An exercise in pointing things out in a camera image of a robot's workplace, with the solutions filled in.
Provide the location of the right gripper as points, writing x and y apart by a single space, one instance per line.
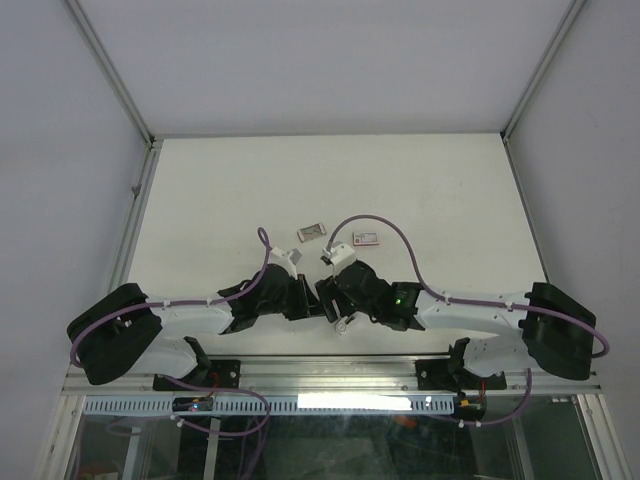
328 292

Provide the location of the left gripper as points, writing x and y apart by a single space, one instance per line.
306 303

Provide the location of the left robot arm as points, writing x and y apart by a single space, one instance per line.
129 333

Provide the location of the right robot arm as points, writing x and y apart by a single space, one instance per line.
543 327

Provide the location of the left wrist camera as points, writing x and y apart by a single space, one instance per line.
280 256

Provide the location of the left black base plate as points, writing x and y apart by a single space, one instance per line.
221 373

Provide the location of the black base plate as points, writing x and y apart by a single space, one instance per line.
221 373
433 374

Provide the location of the aluminium mounting rail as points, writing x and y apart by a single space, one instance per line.
290 375

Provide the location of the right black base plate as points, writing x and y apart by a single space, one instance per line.
433 374

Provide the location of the white slotted cable duct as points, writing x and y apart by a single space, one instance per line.
300 404

